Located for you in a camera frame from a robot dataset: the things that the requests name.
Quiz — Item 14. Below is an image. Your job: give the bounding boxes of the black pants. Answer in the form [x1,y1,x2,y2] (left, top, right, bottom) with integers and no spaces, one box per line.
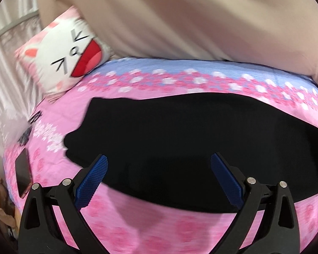
[64,93,318,213]

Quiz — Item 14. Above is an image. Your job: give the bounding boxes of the brown cloth on floor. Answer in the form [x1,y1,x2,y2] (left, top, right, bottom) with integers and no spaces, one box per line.
[0,177,19,234]

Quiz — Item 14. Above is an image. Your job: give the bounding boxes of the black smartphone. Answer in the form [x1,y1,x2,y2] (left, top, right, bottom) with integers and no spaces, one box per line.
[15,148,33,198]

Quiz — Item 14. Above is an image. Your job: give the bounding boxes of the pink rose bedsheet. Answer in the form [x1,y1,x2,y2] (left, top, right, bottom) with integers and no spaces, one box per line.
[2,56,318,254]

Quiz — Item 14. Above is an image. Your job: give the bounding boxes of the black patterned small item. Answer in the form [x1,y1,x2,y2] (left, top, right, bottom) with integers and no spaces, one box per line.
[18,111,42,146]

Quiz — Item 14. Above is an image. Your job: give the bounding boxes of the silver satin curtain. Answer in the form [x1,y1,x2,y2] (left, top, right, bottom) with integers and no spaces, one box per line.
[0,0,46,152]

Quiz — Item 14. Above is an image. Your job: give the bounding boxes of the cat face pillow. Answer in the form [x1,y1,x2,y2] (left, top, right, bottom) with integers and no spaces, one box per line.
[15,6,111,103]

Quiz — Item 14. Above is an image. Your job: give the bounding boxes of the beige curtain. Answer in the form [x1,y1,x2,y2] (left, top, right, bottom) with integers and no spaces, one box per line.
[37,0,318,83]

